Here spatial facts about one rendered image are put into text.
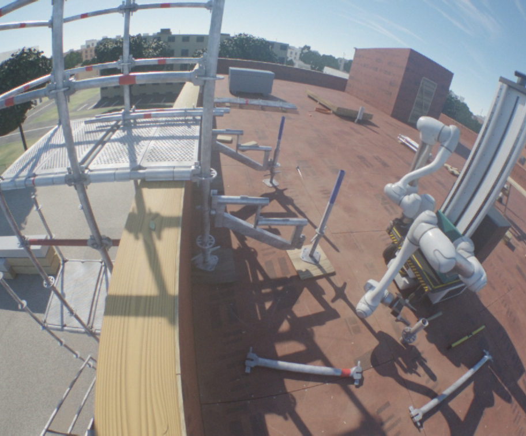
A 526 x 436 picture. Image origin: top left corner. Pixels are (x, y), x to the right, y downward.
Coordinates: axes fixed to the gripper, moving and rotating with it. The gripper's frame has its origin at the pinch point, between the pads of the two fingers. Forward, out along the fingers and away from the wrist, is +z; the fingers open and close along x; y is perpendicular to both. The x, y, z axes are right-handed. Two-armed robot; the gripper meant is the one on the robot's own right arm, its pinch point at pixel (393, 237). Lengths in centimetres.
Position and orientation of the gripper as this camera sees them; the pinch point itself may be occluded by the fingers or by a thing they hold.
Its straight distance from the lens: 191.9
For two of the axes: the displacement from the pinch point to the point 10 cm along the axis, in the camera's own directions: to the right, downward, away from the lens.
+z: -1.5, 7.7, 6.3
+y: 9.7, 0.0, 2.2
